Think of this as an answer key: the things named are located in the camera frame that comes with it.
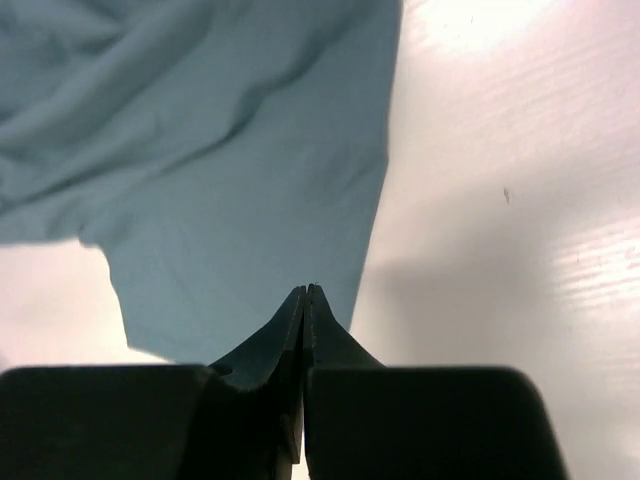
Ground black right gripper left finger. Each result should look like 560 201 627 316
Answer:
1 287 306 479

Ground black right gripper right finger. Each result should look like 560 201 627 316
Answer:
302 285 568 480

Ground teal blue t-shirt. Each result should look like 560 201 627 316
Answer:
1 1 401 363

